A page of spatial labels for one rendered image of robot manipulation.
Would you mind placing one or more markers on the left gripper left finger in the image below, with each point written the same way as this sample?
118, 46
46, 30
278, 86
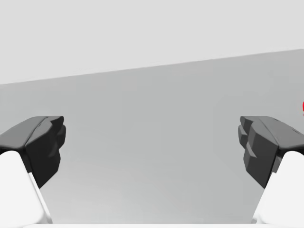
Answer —
35, 147

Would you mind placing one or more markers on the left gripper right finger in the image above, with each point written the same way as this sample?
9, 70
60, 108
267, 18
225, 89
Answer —
263, 147

